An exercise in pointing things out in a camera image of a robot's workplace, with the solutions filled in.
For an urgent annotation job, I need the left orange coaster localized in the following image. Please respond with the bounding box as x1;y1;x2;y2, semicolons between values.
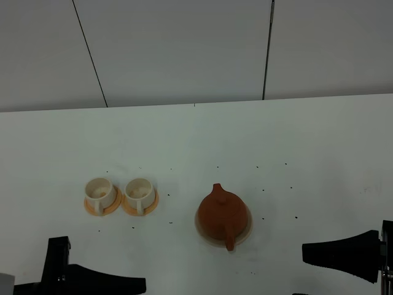
84;186;123;216

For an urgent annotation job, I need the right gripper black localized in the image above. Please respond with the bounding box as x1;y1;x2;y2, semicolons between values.
302;220;393;295

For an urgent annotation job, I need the beige round teapot coaster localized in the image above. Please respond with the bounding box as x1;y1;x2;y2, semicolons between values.
194;207;253;248

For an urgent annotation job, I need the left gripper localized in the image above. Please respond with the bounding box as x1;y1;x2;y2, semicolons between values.
13;236;146;295

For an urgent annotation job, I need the left white teacup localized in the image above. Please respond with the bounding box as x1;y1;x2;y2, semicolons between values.
84;177;117;216

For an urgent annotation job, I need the orange coaster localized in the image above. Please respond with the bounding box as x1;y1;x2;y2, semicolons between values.
121;189;159;216
84;186;123;216

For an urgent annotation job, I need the right white teacup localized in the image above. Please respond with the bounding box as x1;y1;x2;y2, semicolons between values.
125;178;155;216

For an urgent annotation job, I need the white teacup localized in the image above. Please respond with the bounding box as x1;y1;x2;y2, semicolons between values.
84;177;117;216
125;178;155;216

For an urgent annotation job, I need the brown clay teapot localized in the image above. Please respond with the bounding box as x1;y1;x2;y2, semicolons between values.
197;183;249;251

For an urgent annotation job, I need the right orange coaster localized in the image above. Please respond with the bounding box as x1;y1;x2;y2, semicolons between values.
121;189;159;216

